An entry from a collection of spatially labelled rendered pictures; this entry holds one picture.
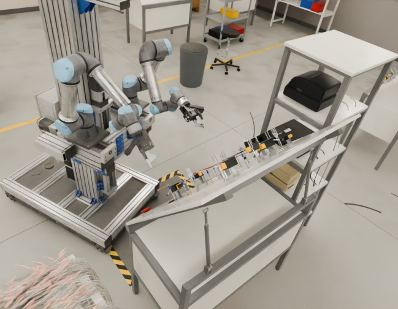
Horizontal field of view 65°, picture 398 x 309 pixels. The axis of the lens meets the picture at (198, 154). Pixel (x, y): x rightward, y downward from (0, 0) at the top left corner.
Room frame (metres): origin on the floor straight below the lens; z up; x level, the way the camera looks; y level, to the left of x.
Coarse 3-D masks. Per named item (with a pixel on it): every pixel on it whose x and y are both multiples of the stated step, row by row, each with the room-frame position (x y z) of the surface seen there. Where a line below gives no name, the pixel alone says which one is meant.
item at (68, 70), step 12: (60, 60) 1.51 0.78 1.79; (72, 60) 1.54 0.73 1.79; (84, 60) 1.59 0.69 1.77; (60, 72) 1.49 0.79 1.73; (72, 72) 1.49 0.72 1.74; (84, 72) 1.58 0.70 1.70; (72, 84) 1.51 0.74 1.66; (72, 96) 1.53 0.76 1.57; (72, 108) 1.54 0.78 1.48; (60, 120) 1.53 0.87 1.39; (72, 120) 1.54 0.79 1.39; (60, 132) 1.54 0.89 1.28; (72, 132) 1.55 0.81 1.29
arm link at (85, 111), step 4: (80, 104) 1.73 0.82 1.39; (84, 104) 1.74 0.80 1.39; (88, 104) 1.75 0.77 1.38; (80, 108) 1.68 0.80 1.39; (84, 108) 1.69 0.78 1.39; (88, 108) 1.70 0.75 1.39; (92, 108) 1.73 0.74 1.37; (80, 112) 1.65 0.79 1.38; (84, 112) 1.66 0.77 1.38; (88, 112) 1.68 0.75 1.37; (92, 112) 1.71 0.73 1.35; (80, 116) 1.63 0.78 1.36; (84, 116) 1.65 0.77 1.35; (88, 116) 1.67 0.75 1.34; (92, 116) 1.70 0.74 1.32; (84, 120) 1.64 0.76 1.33; (88, 120) 1.67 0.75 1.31; (92, 120) 1.70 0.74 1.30; (84, 124) 1.64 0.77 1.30; (88, 124) 1.67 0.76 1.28; (92, 124) 1.69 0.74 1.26
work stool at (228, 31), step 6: (222, 30) 5.72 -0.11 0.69; (228, 30) 5.76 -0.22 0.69; (234, 30) 5.81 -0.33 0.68; (228, 36) 5.52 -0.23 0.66; (234, 36) 5.54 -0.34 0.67; (228, 42) 5.67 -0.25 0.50; (222, 48) 5.86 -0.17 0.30; (228, 48) 5.67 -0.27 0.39; (210, 66) 5.57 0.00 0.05; (234, 66) 5.64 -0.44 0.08
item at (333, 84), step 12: (312, 72) 2.15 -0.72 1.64; (288, 84) 2.11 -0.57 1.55; (300, 84) 2.03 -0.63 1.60; (312, 84) 1.98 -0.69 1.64; (324, 84) 1.99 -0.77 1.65; (336, 84) 2.03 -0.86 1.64; (288, 96) 2.07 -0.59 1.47; (300, 96) 2.01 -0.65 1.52; (312, 96) 1.95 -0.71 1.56; (324, 96) 1.93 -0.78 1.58; (312, 108) 1.93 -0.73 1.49; (324, 108) 1.97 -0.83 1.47
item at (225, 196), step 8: (328, 136) 1.50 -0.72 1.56; (336, 136) 1.48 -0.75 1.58; (312, 144) 1.42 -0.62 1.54; (296, 152) 1.33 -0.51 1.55; (304, 152) 1.35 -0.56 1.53; (288, 160) 1.26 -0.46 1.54; (272, 168) 1.18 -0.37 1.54; (256, 176) 1.10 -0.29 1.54; (240, 184) 1.03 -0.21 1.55; (248, 184) 1.05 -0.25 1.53; (232, 192) 0.98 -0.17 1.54; (216, 200) 0.90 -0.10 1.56; (224, 200) 0.87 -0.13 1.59; (192, 208) 1.00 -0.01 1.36; (160, 216) 1.19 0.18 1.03
